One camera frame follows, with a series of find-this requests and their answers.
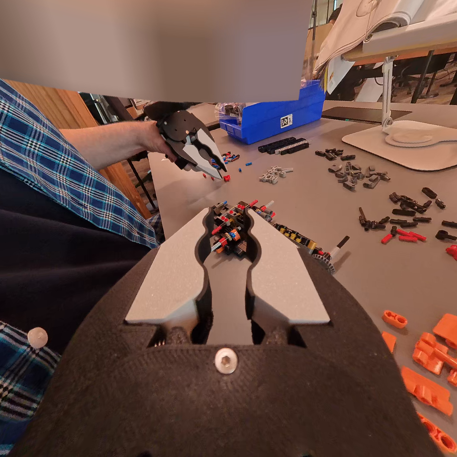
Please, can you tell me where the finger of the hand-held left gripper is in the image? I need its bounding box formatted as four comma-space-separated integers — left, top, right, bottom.
194, 129, 229, 174
184, 144, 223, 179

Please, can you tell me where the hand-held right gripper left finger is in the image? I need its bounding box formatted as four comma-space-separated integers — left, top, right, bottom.
124, 206, 215, 345

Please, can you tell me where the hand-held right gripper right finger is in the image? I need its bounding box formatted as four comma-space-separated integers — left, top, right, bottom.
245, 207, 331, 345

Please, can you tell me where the partly built lego vehicle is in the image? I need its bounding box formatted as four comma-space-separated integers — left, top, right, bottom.
211, 199, 351, 275

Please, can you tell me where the person's left forearm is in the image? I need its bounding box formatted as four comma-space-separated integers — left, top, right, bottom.
59, 121, 145, 171

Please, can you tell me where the pile of mixed lego pins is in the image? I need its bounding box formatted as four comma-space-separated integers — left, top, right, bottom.
211, 152, 241, 168

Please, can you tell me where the cluster of light grey lego pieces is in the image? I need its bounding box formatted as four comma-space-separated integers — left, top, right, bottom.
259, 166, 294, 185

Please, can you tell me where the stack of black lego beams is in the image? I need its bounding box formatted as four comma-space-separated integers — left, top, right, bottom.
258, 137, 310, 155

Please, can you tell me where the pile of dark grey lego pieces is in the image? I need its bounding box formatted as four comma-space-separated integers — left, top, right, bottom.
328, 161, 391, 192

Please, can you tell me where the scatter of black lego pieces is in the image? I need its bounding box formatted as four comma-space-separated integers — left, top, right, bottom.
359, 187, 457, 243

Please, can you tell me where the group of orange lego pieces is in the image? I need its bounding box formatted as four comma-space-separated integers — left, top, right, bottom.
381, 310, 457, 457

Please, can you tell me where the person's left hand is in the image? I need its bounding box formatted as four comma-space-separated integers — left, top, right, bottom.
137, 121, 178, 163

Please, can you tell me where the clear plastic parts bag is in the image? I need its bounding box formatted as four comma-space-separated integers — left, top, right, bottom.
214, 102, 247, 120

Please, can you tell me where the blue storage bin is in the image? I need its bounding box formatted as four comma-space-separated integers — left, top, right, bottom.
219, 79, 326, 145

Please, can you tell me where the dark navy garment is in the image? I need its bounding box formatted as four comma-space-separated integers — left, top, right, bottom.
0, 167, 162, 355

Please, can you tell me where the blue plaid shirt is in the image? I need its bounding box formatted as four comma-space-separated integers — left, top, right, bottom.
0, 79, 160, 457

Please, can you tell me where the black flat pad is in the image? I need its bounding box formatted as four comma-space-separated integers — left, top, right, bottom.
321, 107, 413, 124

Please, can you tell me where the white book stand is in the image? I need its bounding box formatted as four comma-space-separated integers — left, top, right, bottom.
342, 34, 457, 171

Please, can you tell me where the open instruction booklet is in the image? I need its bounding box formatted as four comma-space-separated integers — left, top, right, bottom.
313, 0, 457, 81

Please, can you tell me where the background wooden desk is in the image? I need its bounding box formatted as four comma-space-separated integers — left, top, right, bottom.
352, 45, 457, 104

